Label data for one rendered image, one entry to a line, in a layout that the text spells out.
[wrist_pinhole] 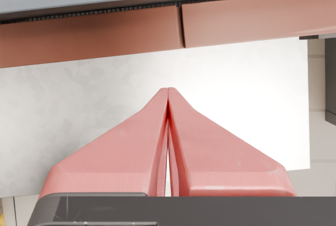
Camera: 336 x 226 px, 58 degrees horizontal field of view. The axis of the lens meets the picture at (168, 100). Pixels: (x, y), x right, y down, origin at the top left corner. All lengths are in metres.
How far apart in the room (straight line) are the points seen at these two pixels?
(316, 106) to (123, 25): 1.04
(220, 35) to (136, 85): 0.19
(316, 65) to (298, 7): 0.93
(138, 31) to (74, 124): 0.22
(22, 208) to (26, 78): 0.64
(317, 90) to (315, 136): 0.18
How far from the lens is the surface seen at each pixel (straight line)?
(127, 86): 0.44
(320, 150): 1.32
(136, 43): 0.29
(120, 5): 0.29
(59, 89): 0.47
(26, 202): 1.05
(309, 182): 1.35
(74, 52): 0.30
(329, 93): 1.24
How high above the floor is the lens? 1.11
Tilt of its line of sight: 80 degrees down
